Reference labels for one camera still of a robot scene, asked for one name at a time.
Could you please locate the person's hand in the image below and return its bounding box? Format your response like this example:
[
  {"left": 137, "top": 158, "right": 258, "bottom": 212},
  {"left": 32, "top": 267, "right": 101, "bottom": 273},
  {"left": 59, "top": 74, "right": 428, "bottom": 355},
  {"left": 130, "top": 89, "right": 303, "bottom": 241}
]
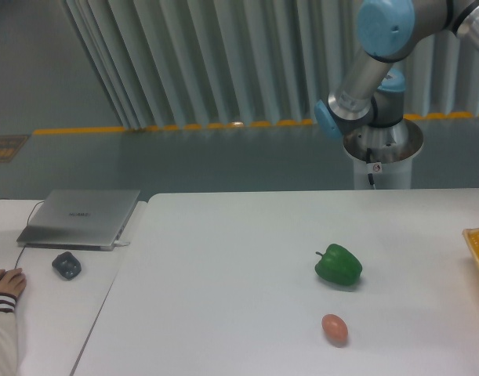
[{"left": 0, "top": 268, "right": 27, "bottom": 299}]

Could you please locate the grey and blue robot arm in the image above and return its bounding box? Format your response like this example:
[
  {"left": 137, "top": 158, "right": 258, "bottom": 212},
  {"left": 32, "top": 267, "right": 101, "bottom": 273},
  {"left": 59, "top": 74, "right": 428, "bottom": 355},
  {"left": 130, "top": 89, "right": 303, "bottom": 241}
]
[{"left": 314, "top": 1, "right": 479, "bottom": 138}]

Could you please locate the forearm in cream sleeve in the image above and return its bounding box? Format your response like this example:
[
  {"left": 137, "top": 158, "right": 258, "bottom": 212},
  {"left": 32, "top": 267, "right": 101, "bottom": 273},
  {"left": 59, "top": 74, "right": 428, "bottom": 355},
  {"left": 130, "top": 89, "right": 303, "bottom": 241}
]
[{"left": 0, "top": 293, "right": 18, "bottom": 375}]

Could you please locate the green bell pepper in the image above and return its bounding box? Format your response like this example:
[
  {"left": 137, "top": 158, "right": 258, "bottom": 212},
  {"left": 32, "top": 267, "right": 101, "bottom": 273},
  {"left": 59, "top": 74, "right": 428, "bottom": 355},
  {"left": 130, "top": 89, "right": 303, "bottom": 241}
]
[{"left": 314, "top": 244, "right": 363, "bottom": 287}]

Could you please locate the black power adapter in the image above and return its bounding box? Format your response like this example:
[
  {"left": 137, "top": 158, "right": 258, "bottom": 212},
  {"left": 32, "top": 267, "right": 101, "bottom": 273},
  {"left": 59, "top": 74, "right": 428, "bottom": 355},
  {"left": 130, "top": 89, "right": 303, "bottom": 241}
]
[{"left": 52, "top": 251, "right": 82, "bottom": 280}]

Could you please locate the silver closed laptop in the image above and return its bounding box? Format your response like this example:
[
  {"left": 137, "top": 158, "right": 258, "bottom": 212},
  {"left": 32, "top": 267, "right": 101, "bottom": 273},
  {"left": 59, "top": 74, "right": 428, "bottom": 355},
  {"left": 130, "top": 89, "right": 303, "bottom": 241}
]
[{"left": 16, "top": 190, "right": 140, "bottom": 251}]

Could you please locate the brown floor sign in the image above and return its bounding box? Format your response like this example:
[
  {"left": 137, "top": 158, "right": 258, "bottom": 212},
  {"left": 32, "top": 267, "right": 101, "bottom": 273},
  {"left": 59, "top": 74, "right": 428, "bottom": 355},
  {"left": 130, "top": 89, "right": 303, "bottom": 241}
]
[{"left": 0, "top": 135, "right": 30, "bottom": 163}]

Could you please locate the brown egg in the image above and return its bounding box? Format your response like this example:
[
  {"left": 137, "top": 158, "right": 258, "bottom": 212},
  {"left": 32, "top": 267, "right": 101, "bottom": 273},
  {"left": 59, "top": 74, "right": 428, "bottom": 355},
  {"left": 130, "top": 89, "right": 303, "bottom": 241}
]
[{"left": 321, "top": 313, "right": 349, "bottom": 347}]

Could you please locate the grey mouse cable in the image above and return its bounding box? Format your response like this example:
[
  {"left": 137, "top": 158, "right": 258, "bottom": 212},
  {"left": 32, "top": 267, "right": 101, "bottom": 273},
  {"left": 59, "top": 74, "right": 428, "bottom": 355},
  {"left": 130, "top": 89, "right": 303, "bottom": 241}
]
[{"left": 13, "top": 199, "right": 47, "bottom": 269}]

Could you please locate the white corrugated wall panel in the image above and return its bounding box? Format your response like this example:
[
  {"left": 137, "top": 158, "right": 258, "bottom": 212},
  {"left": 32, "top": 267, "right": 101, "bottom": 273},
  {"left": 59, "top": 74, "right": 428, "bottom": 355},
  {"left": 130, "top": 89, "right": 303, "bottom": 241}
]
[{"left": 66, "top": 1, "right": 479, "bottom": 129}]

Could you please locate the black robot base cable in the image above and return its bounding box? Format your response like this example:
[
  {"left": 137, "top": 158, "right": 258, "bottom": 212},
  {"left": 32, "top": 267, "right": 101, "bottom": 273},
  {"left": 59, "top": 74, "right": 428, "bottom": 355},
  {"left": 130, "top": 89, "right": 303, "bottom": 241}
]
[{"left": 365, "top": 147, "right": 377, "bottom": 190}]

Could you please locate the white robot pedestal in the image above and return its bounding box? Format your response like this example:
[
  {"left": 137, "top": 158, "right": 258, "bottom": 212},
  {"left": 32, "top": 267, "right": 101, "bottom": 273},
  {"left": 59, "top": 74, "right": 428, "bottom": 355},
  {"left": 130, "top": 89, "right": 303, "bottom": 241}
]
[{"left": 343, "top": 120, "right": 424, "bottom": 190}]

